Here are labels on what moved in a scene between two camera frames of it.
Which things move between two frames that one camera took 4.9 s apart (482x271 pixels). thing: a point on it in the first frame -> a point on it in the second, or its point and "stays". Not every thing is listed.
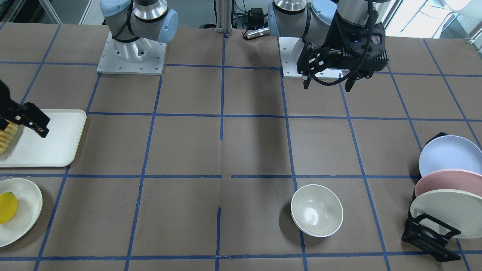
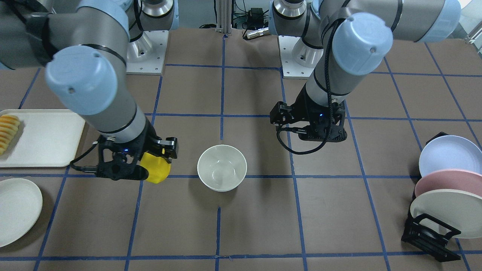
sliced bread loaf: [6, 135] stays
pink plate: [449, 179] stays
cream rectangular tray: [56, 149] stays
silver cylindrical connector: [257, 32] stays
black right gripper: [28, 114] -> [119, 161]
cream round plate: [29, 198] stays
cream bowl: [316, 210] -> [222, 168]
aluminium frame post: [224, 11] stays
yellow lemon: [9, 205] -> [159, 169]
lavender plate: [448, 152] stays
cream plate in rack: [459, 210] stays
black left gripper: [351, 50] -> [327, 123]
